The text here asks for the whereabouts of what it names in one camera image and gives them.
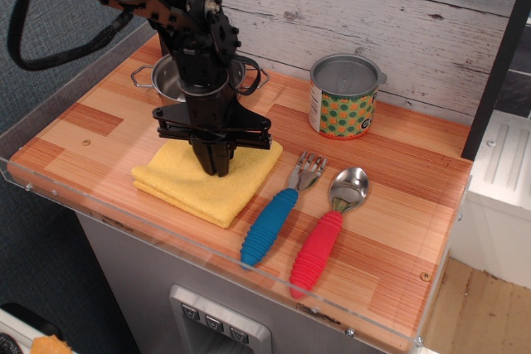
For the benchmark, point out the small steel pot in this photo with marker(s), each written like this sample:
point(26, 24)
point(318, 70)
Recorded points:
point(165, 80)

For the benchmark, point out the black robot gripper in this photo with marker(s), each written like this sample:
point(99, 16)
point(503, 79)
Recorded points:
point(214, 118)

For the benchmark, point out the yellow towel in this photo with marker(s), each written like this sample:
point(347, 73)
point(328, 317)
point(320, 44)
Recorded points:
point(174, 175)

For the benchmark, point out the red handled spoon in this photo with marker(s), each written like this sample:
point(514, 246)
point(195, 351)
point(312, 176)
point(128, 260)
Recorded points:
point(348, 191)

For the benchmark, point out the silver dispenser button panel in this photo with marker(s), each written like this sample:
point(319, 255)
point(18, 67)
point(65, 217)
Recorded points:
point(209, 327)

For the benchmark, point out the clear acrylic table guard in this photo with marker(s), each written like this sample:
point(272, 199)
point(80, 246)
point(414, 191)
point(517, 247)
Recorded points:
point(79, 147)

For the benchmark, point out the patterned can with grey lid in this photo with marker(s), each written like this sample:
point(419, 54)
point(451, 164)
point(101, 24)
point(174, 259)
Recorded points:
point(343, 95)

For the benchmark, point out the blue handled fork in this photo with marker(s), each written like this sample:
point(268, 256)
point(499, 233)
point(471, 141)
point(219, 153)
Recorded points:
point(264, 231)

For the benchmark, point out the black right frame post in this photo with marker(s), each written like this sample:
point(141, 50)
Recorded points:
point(503, 59)

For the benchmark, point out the grey toy fridge cabinet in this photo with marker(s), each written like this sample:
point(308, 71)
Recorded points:
point(141, 275)

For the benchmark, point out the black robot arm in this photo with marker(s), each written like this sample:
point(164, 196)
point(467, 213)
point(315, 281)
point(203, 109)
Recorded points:
point(212, 77)

